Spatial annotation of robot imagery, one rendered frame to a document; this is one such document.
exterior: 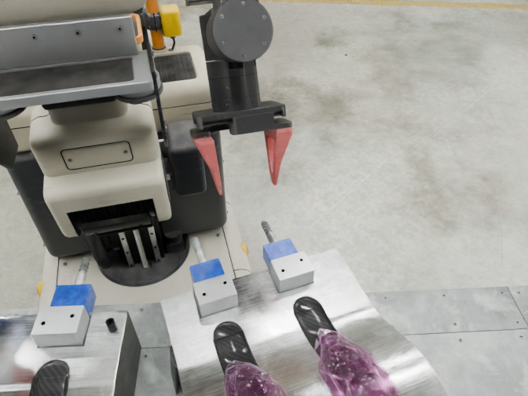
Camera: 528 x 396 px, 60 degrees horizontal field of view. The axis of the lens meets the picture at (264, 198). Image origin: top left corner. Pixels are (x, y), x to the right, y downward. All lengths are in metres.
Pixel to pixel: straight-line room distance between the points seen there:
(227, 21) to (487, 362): 0.53
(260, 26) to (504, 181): 1.97
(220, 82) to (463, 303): 0.47
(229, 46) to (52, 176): 0.58
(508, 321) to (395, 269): 1.08
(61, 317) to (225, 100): 0.31
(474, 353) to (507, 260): 1.30
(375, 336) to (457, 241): 1.41
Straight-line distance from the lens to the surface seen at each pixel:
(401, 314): 0.70
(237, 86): 0.52
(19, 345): 0.61
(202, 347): 0.59
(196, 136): 0.53
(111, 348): 0.57
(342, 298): 0.63
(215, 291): 0.60
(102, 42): 0.77
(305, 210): 1.94
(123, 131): 0.88
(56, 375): 0.58
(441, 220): 2.03
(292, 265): 0.62
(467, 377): 0.68
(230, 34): 0.45
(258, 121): 0.52
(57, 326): 0.58
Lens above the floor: 1.37
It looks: 44 degrees down
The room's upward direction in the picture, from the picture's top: straight up
